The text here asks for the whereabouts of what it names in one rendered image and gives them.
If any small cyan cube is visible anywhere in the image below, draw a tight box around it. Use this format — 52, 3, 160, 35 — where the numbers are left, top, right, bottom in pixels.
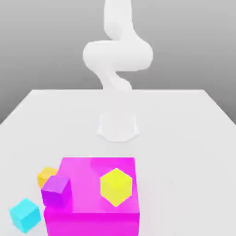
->
9, 198, 41, 234

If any small purple cube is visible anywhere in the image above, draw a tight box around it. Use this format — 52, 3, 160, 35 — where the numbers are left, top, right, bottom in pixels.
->
41, 175, 72, 208

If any large magenta box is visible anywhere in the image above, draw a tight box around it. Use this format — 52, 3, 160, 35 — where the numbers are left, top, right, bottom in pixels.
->
43, 157, 140, 236

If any small yellow cube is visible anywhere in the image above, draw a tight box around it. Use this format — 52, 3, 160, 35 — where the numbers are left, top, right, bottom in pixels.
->
100, 167, 133, 207

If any small orange cube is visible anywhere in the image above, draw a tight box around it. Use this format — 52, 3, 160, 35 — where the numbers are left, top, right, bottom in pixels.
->
36, 166, 59, 189

